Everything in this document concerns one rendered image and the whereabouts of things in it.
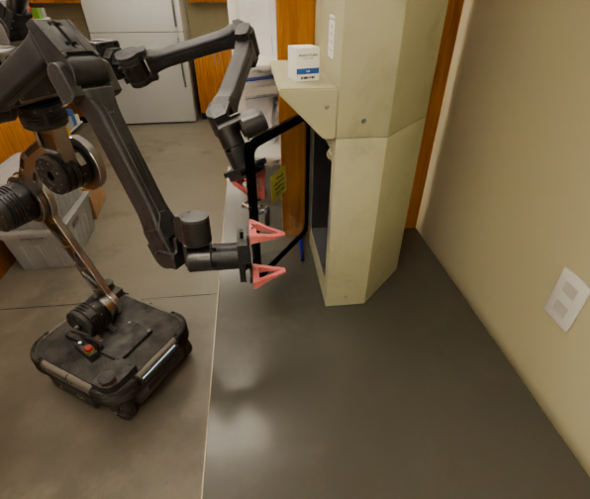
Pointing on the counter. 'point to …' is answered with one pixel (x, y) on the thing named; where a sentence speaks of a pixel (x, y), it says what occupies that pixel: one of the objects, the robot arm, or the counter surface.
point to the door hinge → (310, 177)
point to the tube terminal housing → (373, 134)
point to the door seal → (255, 181)
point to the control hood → (309, 98)
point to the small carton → (303, 62)
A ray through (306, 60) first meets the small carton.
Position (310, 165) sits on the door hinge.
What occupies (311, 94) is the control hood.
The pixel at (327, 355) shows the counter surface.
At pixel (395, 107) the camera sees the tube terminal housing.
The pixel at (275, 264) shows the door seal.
